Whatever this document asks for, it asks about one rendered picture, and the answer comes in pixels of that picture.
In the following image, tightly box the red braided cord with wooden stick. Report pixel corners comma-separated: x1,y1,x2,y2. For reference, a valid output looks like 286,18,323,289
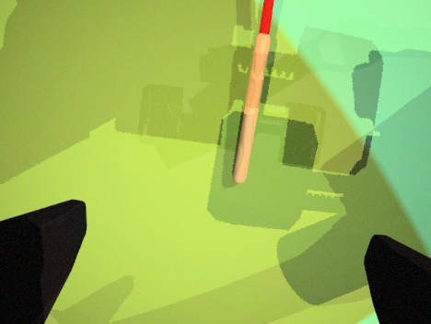
233,0,274,183

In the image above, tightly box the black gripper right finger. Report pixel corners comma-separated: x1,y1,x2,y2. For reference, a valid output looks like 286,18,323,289
364,234,431,324

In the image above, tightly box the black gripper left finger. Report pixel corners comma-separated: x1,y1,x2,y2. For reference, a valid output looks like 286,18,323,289
0,199,87,324

